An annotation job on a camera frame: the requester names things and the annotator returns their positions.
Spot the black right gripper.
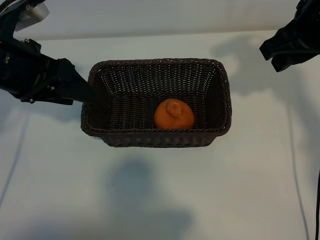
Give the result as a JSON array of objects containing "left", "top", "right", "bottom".
[{"left": 259, "top": 0, "right": 320, "bottom": 73}]

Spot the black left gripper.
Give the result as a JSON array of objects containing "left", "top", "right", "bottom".
[{"left": 0, "top": 9, "right": 97, "bottom": 106}]

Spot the dark brown wicker basket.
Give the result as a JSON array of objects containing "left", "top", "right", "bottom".
[{"left": 80, "top": 58, "right": 233, "bottom": 149}]

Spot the orange fruit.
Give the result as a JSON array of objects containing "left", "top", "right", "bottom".
[{"left": 153, "top": 98, "right": 196, "bottom": 130}]

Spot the black braided cable sleeve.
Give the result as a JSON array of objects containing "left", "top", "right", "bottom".
[{"left": 0, "top": 0, "right": 47, "bottom": 13}]

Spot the thin black cable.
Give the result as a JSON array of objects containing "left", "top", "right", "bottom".
[{"left": 316, "top": 168, "right": 320, "bottom": 240}]

